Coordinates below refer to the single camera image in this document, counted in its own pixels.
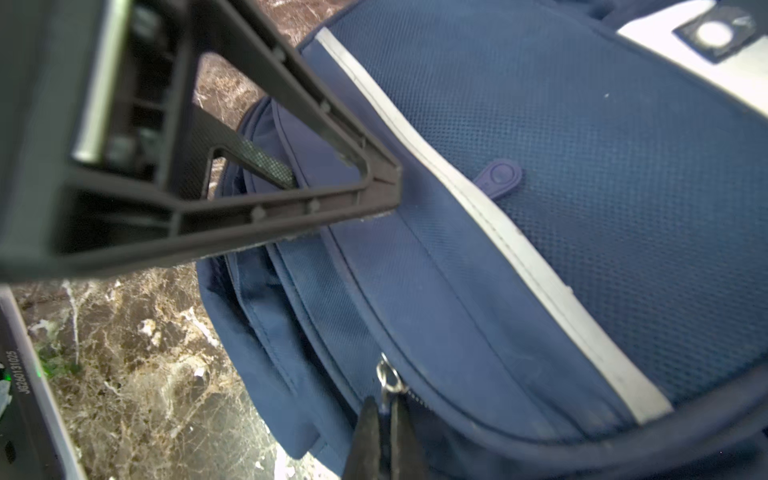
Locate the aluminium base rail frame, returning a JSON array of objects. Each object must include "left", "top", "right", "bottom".
[{"left": 1, "top": 285, "right": 86, "bottom": 479}]

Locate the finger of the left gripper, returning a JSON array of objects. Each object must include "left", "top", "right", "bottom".
[{"left": 1, "top": 1, "right": 402, "bottom": 282}]

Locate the navy blue student backpack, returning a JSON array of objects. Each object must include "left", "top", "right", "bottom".
[{"left": 197, "top": 1, "right": 767, "bottom": 479}]

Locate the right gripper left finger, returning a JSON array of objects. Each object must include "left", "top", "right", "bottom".
[{"left": 341, "top": 397, "right": 381, "bottom": 480}]

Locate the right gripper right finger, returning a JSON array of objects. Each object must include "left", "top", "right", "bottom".
[{"left": 389, "top": 396, "right": 428, "bottom": 480}]

